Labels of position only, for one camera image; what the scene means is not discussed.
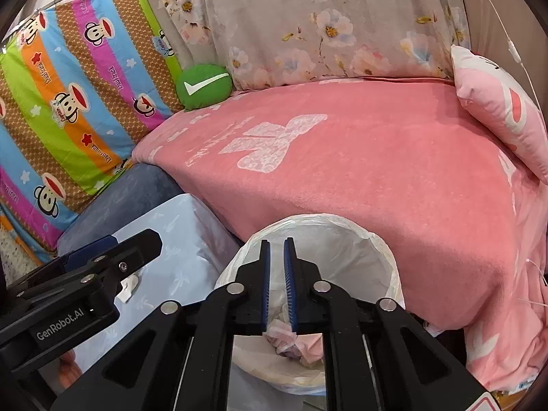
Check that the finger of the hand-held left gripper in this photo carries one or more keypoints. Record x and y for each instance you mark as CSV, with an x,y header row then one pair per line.
x,y
137,250
92,253

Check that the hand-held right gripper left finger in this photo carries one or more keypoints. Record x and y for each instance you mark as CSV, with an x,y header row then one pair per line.
x,y
265,287

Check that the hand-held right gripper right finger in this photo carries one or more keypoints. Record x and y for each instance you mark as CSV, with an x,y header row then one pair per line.
x,y
290,287

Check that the white pink tissue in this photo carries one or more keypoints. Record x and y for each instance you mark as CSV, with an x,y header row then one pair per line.
x,y
295,344

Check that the bin with white plastic bag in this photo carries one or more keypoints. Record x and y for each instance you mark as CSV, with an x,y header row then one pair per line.
x,y
355,257

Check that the person's left hand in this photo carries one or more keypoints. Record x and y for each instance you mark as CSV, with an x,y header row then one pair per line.
x,y
68,372

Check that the small white tissue scrap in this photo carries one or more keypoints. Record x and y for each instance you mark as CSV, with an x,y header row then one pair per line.
x,y
129,287

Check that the blue grey cushion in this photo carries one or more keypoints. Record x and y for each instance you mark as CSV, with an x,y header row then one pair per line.
x,y
128,197

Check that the pink blanket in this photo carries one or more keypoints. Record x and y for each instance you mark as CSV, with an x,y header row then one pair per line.
x,y
364,167

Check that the colourful striped monkey blanket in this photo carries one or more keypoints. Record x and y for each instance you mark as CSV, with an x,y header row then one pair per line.
x,y
64,107

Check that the green round cushion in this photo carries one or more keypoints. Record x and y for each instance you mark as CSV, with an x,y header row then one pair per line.
x,y
203,87

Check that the grey floral cloth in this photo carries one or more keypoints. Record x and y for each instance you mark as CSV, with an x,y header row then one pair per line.
x,y
321,21

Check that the pink printed pillow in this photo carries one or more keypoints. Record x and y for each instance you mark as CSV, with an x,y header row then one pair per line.
x,y
496,94

